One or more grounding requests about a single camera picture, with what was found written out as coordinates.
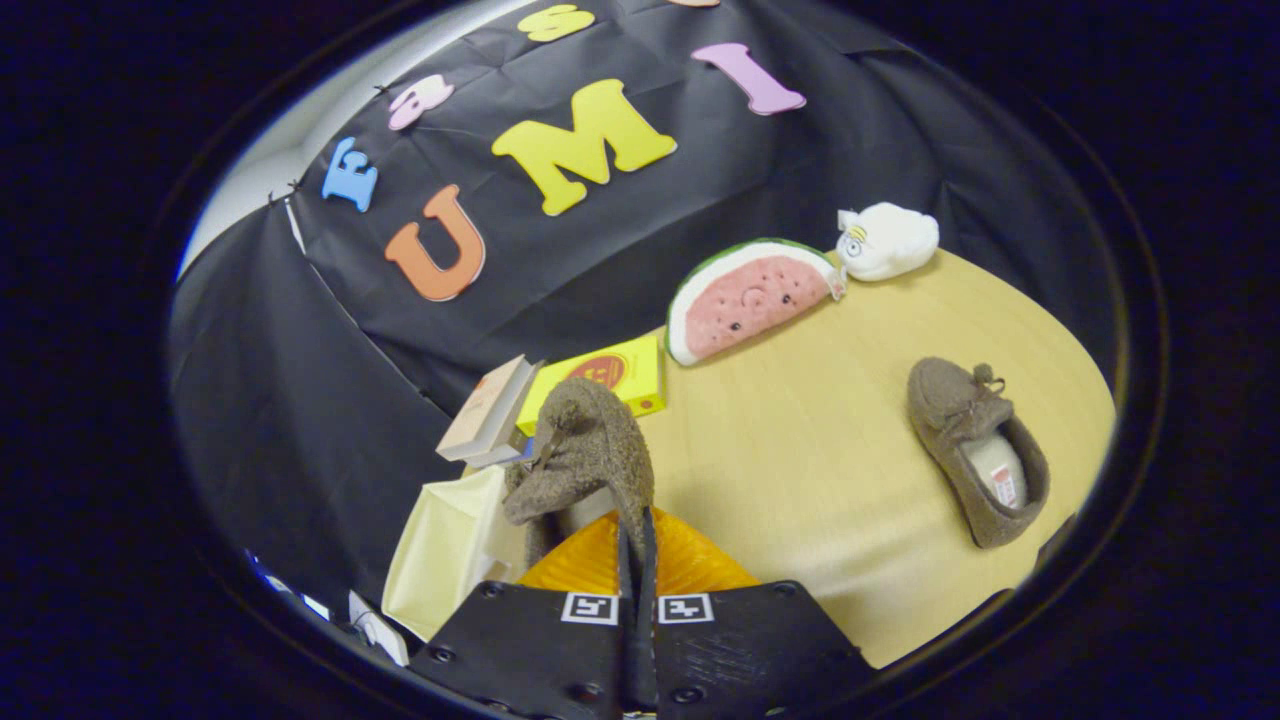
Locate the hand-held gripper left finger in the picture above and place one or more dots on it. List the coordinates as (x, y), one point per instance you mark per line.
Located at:
(520, 650)

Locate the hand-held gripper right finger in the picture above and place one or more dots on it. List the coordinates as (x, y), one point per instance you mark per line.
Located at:
(760, 650)

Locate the beige storage box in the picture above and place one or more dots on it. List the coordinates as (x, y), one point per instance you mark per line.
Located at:
(440, 550)

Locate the brown fuzzy shoe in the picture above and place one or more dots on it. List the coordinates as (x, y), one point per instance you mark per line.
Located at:
(590, 440)
(950, 410)

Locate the white book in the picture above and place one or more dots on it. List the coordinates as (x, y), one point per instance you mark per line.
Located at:
(500, 458)

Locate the yellow book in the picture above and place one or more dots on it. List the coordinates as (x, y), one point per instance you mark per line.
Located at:
(630, 375)

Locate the watermelon slice plush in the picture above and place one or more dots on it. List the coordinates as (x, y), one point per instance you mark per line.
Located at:
(750, 300)

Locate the white plush toy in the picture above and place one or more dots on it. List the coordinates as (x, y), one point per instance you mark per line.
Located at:
(895, 240)

